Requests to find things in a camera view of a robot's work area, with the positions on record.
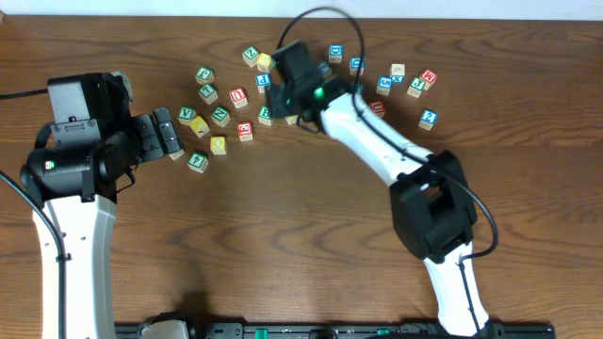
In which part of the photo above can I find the green B block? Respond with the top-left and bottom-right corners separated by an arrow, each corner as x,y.
258,105 -> 273,126

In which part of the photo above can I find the blue T block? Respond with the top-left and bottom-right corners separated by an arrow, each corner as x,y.
355,83 -> 365,95

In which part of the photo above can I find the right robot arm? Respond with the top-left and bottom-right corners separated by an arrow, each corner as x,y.
267,41 -> 489,336

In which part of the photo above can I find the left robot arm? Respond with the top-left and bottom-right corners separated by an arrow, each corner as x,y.
21,72 -> 184,338

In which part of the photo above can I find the yellow block far left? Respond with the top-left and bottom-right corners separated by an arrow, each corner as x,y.
170,149 -> 185,160

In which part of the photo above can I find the green V block left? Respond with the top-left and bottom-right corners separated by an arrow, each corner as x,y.
177,106 -> 197,125

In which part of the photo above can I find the yellow block near V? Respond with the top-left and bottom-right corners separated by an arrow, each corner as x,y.
188,116 -> 210,137

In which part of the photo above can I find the yellow block beside R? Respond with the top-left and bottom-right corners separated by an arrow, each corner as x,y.
285,115 -> 299,125

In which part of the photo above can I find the blue L block upper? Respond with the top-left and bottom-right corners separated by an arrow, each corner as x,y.
317,61 -> 333,79

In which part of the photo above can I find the green 4 block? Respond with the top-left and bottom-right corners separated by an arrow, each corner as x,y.
187,153 -> 208,173

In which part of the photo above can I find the blue P block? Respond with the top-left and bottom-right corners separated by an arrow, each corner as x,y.
255,73 -> 271,93

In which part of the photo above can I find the yellow block beside Z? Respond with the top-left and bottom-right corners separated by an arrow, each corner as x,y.
256,53 -> 274,73

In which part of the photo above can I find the yellow block lower middle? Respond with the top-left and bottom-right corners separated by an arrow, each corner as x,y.
210,137 -> 227,155

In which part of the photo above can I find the green N block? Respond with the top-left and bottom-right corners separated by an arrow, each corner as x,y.
211,106 -> 231,127

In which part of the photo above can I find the green 7 block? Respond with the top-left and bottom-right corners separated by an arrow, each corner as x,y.
198,84 -> 219,105

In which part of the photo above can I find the blue D block right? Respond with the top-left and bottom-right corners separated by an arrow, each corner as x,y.
349,56 -> 366,76

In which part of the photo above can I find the green Z block top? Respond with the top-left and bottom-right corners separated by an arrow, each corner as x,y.
242,46 -> 260,68

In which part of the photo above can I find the red U block left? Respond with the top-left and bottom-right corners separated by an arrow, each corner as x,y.
229,87 -> 249,108

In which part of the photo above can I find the red u block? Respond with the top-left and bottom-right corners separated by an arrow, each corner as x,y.
369,101 -> 386,118
229,87 -> 249,108

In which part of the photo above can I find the green J block left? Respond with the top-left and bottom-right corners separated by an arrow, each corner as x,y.
195,67 -> 215,85

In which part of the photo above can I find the green j block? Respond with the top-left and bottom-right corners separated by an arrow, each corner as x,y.
407,77 -> 426,98
195,67 -> 215,85

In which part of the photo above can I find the red U block right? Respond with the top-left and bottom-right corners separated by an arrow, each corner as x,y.
369,101 -> 386,118

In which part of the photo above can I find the blue 5 block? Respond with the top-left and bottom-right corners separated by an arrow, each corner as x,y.
376,75 -> 393,96

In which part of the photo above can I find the white X block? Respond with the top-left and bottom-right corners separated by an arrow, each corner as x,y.
390,63 -> 405,84

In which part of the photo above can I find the green J block right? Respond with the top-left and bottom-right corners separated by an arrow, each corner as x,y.
407,77 -> 426,98

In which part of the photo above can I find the red M block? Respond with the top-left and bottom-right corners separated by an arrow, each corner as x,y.
420,69 -> 437,90

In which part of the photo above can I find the blue 2 block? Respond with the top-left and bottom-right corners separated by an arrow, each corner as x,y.
418,109 -> 438,131

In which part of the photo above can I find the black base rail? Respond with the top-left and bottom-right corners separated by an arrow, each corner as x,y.
114,311 -> 557,339

